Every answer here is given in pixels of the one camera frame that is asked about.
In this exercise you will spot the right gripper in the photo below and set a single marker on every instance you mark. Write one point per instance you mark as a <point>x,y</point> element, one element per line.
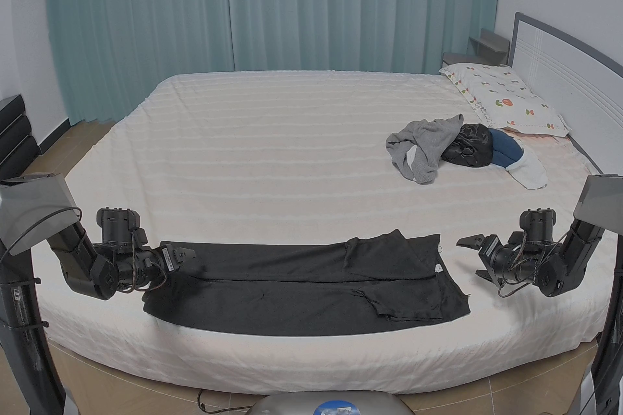
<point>501,260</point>

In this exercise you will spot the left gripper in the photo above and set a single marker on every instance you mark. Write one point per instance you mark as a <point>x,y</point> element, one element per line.
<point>155,264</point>

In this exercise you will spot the black T-shirt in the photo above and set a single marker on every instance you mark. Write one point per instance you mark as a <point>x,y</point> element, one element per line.
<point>292,291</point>

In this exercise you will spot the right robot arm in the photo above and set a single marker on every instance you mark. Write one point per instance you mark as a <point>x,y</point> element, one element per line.
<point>598,204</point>

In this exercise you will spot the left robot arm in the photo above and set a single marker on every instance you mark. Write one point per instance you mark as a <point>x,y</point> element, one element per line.
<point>73,247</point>

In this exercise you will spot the bed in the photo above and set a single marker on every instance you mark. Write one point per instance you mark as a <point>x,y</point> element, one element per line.
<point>267,136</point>

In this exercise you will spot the white garment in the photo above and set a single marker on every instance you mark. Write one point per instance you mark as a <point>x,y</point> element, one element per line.
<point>529,172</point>

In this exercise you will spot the dark blue garment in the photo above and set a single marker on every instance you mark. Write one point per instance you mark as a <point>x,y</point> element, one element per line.
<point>506,149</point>

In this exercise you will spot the black shiny garment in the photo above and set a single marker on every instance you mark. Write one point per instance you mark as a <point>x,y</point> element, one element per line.
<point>469,145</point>

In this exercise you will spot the grey garment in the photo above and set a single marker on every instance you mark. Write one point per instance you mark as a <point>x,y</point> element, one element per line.
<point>423,143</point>

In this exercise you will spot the white printed pillow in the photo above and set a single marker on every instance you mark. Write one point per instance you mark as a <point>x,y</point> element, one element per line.
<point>506,99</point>

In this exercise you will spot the black chest of drawers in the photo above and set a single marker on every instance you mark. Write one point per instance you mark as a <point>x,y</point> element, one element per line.
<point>14,138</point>

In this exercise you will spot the grey bedside table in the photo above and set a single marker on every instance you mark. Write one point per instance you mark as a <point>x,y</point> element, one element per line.
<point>486,44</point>

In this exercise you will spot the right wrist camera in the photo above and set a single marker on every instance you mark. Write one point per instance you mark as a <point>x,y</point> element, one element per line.
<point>514,237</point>

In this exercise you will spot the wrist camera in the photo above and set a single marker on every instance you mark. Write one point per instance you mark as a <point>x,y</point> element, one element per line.
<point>140,235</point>
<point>514,237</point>

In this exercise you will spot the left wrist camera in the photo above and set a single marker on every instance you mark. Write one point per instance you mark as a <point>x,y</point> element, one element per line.
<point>140,235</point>

